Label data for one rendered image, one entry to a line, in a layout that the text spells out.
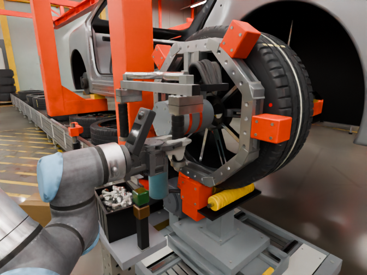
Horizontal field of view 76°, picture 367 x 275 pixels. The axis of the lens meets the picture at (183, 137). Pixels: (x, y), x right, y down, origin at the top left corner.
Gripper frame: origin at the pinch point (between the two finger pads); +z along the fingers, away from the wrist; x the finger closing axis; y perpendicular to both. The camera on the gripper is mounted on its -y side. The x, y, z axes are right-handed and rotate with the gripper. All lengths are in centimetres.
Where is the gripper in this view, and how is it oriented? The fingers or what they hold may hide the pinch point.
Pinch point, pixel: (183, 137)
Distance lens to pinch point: 68.2
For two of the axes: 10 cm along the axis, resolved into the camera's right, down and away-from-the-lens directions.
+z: 7.7, -1.7, 6.2
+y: 0.0, 9.6, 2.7
